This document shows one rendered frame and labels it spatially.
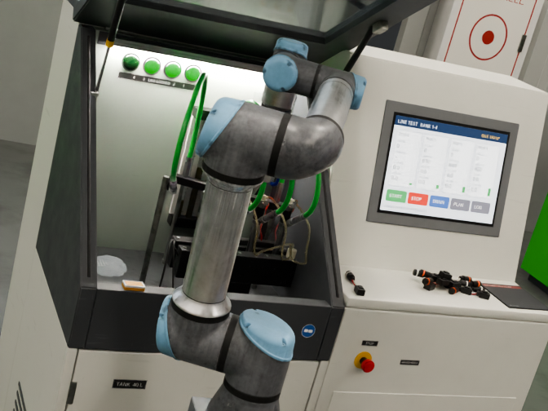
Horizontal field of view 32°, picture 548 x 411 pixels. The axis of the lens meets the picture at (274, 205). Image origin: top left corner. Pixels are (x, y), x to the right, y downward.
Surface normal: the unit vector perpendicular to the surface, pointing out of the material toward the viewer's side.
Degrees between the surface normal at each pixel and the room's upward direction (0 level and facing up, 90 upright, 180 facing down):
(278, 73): 90
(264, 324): 8
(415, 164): 76
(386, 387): 90
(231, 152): 97
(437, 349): 90
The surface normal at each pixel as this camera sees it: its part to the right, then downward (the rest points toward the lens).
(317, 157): 0.61, 0.35
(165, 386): 0.35, 0.37
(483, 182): 0.40, 0.14
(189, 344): -0.16, 0.37
